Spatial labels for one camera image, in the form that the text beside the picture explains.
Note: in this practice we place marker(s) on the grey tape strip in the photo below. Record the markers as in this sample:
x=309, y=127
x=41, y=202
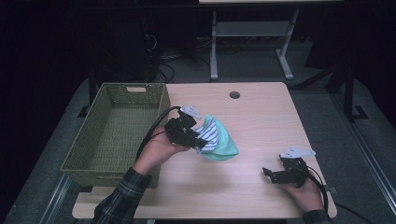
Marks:
x=332, y=189

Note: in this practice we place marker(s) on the black metal stand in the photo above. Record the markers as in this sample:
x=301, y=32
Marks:
x=349, y=93

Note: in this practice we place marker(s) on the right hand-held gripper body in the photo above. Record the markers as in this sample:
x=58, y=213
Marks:
x=294, y=175

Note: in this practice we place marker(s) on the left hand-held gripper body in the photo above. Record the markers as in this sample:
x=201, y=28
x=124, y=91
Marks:
x=180, y=132

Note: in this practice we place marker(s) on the dark round table grommet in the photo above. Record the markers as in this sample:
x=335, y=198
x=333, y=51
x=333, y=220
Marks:
x=234, y=95

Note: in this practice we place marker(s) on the aluminium floor rail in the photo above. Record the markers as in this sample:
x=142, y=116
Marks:
x=54, y=199
x=367, y=152

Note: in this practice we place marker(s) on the person's right hand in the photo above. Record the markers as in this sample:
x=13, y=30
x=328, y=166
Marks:
x=306, y=196

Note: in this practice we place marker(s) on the person's left hand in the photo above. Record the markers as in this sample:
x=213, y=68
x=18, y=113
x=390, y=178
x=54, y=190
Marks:
x=155, y=152

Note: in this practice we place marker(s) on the green woven basket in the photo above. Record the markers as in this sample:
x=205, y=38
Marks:
x=118, y=137

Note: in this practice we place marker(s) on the grey metal table frame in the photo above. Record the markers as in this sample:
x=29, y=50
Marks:
x=252, y=29

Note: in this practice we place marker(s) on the teal baby bib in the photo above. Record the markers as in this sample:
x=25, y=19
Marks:
x=221, y=143

